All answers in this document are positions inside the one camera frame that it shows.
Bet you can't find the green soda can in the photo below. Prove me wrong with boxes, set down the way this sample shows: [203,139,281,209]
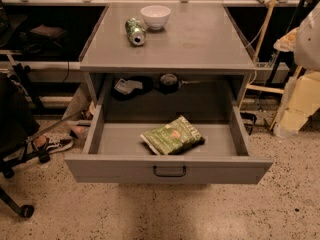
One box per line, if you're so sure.
[125,18,146,46]

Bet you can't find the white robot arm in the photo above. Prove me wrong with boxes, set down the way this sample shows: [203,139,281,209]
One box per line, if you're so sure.
[273,4,320,138]

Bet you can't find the black round tape roll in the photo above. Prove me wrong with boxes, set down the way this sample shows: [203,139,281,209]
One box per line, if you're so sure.
[159,74,180,94]

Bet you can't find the black office chair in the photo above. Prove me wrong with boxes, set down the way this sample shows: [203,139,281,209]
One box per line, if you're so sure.
[0,73,48,218]

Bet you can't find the white bowl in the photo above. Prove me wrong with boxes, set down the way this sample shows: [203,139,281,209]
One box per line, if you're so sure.
[140,5,171,30]

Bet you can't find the grey cabinet counter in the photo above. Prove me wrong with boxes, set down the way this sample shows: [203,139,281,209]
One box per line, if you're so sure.
[80,2,255,99]

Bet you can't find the black and white sneaker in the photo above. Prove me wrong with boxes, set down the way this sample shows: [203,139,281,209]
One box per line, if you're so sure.
[32,136,73,154]

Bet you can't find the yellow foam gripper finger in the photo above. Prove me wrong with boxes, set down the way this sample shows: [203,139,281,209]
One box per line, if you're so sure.
[273,71,320,138]

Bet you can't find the black drawer handle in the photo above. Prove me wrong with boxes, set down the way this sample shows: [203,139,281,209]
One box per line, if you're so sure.
[153,166,186,178]

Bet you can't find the black pouch with card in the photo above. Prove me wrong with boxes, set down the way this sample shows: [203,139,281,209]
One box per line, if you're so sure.
[111,76,153,101]

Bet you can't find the grey open drawer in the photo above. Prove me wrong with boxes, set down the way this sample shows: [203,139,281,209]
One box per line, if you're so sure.
[64,78,274,186]

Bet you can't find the green jalapeno chip bag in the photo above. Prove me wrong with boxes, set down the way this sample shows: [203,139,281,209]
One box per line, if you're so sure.
[140,116,205,155]

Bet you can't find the wooden easel frame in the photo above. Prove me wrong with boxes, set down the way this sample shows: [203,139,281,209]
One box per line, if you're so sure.
[245,0,302,131]

